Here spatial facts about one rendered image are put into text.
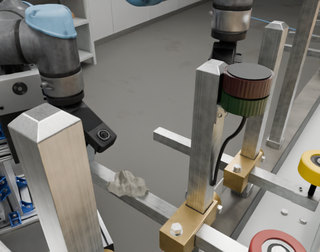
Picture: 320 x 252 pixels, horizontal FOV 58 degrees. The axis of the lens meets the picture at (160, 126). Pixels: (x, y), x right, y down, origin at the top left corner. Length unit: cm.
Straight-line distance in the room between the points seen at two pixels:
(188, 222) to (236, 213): 27
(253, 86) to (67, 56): 32
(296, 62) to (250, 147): 29
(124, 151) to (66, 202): 186
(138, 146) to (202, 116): 172
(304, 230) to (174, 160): 124
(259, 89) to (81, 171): 23
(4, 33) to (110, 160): 156
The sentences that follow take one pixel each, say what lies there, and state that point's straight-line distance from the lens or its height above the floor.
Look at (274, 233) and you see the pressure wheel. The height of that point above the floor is 91.
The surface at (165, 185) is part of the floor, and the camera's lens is 182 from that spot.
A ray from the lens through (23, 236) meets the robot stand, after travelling 145.
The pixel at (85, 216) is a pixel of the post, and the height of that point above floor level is 108.
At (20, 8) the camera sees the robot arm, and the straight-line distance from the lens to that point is 68.
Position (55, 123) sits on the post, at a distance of 20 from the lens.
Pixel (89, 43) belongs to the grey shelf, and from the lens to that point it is 355.
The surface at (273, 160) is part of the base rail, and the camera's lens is 97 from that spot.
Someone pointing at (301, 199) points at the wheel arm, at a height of 81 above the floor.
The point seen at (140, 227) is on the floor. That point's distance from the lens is 162.
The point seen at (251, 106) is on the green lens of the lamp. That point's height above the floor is 110.
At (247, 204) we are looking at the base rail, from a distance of 81.
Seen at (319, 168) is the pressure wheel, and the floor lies 91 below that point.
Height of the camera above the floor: 128
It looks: 33 degrees down
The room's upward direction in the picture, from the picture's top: straight up
